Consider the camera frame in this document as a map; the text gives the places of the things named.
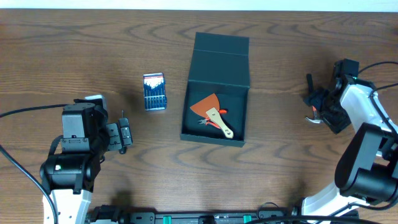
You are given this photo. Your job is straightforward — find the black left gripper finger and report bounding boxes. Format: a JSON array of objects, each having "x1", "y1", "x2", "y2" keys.
[
  {"x1": 106, "y1": 123, "x2": 123, "y2": 151},
  {"x1": 119, "y1": 118, "x2": 133, "y2": 154}
]

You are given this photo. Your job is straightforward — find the small hammer red black handle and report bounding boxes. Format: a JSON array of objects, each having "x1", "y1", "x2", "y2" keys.
[{"x1": 303, "y1": 73, "x2": 324, "y2": 124}]

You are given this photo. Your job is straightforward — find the orange scraper wooden handle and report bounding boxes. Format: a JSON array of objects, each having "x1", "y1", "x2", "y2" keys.
[{"x1": 190, "y1": 93, "x2": 234, "y2": 139}]

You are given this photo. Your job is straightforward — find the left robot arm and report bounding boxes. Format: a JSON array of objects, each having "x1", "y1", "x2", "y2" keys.
[{"x1": 40, "y1": 95, "x2": 132, "y2": 223}]

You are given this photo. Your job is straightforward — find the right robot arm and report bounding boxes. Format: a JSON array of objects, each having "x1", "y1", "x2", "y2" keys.
[{"x1": 86, "y1": 59, "x2": 397, "y2": 223}]

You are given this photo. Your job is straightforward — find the blue precision screwdriver set case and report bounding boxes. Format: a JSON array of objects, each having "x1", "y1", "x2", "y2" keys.
[{"x1": 143, "y1": 73, "x2": 167, "y2": 111}]

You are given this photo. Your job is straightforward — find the black open gift box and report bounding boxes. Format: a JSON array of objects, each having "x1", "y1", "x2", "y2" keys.
[{"x1": 180, "y1": 32, "x2": 250, "y2": 147}]

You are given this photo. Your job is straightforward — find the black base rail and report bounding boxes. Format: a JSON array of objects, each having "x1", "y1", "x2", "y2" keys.
[{"x1": 85, "y1": 205, "x2": 290, "y2": 224}]

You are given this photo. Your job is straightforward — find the red handled pliers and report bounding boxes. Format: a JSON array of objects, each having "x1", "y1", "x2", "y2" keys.
[{"x1": 198, "y1": 110, "x2": 228, "y2": 129}]

